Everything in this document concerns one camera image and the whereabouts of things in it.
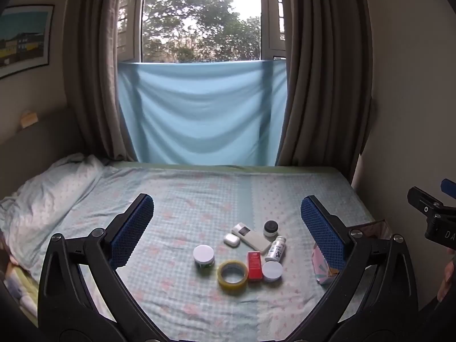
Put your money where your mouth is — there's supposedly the patterned cardboard box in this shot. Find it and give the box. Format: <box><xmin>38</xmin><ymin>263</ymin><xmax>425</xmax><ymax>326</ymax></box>
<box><xmin>312</xmin><ymin>220</ymin><xmax>392</xmax><ymax>286</ymax></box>

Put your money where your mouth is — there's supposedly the window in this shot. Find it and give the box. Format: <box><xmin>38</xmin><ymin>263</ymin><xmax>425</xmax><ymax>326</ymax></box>
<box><xmin>117</xmin><ymin>0</ymin><xmax>287</xmax><ymax>63</ymax></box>

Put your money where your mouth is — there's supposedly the pale colourful cloth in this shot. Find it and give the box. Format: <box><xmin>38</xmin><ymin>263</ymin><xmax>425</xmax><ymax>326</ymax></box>
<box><xmin>0</xmin><ymin>235</ymin><xmax>40</xmax><ymax>325</ymax></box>

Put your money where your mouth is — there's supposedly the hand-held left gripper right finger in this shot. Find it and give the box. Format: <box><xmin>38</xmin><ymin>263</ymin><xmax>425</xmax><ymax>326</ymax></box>
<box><xmin>288</xmin><ymin>195</ymin><xmax>419</xmax><ymax>342</ymax></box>

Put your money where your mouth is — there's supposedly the small white bottle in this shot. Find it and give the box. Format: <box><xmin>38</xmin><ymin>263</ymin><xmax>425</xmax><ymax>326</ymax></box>
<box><xmin>264</xmin><ymin>235</ymin><xmax>286</xmax><ymax>262</ymax></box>

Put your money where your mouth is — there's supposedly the framed wall picture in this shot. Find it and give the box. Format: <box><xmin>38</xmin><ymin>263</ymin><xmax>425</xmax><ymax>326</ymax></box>
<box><xmin>0</xmin><ymin>4</ymin><xmax>55</xmax><ymax>79</ymax></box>

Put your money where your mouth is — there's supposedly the person's right forearm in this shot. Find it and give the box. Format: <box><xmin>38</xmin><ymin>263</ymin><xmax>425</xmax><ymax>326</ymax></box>
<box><xmin>418</xmin><ymin>294</ymin><xmax>456</xmax><ymax>342</ymax></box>

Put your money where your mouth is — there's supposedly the white remote control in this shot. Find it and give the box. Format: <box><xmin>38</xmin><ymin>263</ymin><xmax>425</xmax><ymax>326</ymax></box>
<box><xmin>231</xmin><ymin>222</ymin><xmax>272</xmax><ymax>253</ymax></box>

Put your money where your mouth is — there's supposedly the small red box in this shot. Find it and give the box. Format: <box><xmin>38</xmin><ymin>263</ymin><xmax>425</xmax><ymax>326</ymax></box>
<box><xmin>247</xmin><ymin>251</ymin><xmax>264</xmax><ymax>282</ymax></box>

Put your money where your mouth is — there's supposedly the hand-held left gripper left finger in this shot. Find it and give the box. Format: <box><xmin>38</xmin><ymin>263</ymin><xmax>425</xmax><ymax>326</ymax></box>
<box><xmin>37</xmin><ymin>193</ymin><xmax>168</xmax><ymax>342</ymax></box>

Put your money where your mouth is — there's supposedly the person's right hand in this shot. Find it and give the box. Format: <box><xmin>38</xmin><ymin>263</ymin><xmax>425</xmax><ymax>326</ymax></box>
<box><xmin>437</xmin><ymin>259</ymin><xmax>456</xmax><ymax>302</ymax></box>

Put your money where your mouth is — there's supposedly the yellow tape roll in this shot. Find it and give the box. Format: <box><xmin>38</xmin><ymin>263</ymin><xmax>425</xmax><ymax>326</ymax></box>
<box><xmin>217</xmin><ymin>260</ymin><xmax>249</xmax><ymax>293</ymax></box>

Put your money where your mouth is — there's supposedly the white jar green label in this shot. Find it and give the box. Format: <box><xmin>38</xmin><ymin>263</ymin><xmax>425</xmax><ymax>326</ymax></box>
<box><xmin>193</xmin><ymin>245</ymin><xmax>216</xmax><ymax>274</ymax></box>

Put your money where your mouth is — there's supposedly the white round lidded jar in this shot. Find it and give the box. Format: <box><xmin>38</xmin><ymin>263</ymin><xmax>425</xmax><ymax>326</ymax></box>
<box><xmin>262</xmin><ymin>261</ymin><xmax>284</xmax><ymax>283</ymax></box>

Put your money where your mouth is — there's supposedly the pale blue pillow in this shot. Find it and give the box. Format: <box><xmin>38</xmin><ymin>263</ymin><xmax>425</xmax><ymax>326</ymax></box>
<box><xmin>0</xmin><ymin>153</ymin><xmax>105</xmax><ymax>278</ymax></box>

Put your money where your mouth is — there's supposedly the light blue hanging cloth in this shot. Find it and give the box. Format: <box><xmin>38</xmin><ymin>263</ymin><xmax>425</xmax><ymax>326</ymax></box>
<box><xmin>117</xmin><ymin>59</ymin><xmax>288</xmax><ymax>166</ymax></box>

